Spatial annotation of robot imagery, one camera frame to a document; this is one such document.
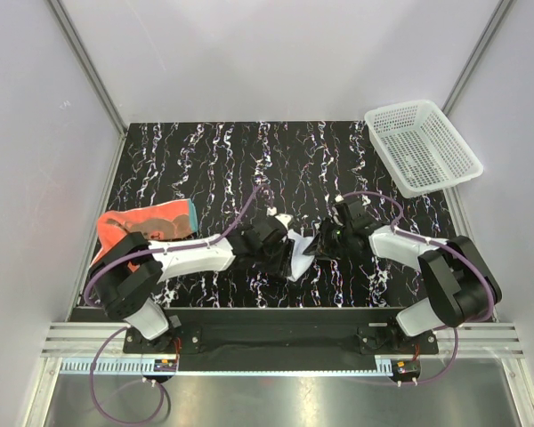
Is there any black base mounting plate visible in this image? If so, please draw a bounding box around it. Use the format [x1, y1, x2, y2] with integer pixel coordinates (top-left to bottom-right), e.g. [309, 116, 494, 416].
[124, 308, 439, 356]

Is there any white plastic mesh basket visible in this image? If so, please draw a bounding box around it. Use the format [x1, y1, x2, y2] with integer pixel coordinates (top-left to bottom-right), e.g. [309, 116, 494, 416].
[364, 100, 483, 198]

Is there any aluminium frame rail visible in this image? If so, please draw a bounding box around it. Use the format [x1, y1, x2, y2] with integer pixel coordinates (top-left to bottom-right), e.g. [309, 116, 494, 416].
[41, 323, 524, 377]

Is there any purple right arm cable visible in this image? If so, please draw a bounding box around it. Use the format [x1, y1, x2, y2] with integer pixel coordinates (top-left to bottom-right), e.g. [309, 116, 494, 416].
[337, 190, 495, 387]

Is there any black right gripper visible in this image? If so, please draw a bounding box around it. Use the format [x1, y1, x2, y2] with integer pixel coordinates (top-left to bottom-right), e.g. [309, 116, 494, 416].
[303, 218, 352, 262]

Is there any white terry towel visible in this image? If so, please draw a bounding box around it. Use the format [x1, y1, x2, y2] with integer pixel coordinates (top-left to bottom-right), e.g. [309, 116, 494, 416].
[287, 230, 315, 282]

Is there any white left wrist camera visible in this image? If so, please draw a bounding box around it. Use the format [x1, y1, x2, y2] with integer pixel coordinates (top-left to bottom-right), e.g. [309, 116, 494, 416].
[266, 207, 294, 230]

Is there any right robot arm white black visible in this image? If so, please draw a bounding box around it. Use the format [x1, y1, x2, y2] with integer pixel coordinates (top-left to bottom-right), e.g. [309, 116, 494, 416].
[303, 199, 502, 353]

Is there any orange patterned towel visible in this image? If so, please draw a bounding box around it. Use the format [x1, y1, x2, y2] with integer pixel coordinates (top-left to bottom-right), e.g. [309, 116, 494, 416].
[90, 199, 198, 266]

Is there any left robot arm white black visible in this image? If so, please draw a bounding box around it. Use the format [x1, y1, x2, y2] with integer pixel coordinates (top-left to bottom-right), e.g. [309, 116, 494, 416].
[84, 213, 293, 352]

